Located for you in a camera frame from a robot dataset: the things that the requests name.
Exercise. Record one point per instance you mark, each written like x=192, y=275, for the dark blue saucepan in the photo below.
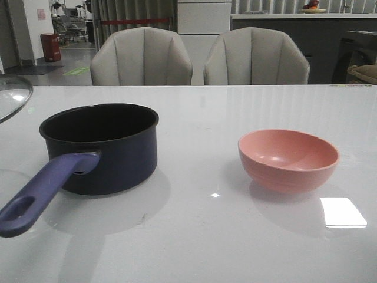
x=93, y=150

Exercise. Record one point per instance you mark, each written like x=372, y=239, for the pink plastic bowl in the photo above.
x=287, y=161

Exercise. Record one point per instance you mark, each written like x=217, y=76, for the left grey upholstered chair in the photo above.
x=142, y=57

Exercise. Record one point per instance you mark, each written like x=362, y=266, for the grey upholstered chair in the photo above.
x=142, y=57
x=255, y=56

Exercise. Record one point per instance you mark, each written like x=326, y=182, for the right grey upholstered chair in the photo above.
x=255, y=56

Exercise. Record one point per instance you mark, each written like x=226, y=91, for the white refrigerator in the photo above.
x=199, y=23

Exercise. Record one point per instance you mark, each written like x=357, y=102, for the red belt stanchion barrier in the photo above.
x=101, y=33

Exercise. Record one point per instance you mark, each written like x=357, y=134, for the grey curtain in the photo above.
x=134, y=9

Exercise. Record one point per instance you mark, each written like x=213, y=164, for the dark grey counter cabinet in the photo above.
x=326, y=40

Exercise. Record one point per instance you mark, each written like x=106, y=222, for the red trash bin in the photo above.
x=50, y=46

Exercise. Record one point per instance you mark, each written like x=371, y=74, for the dark floor mat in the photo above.
x=31, y=70

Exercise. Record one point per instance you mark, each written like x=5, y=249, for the fruit plate on counter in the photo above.
x=312, y=7

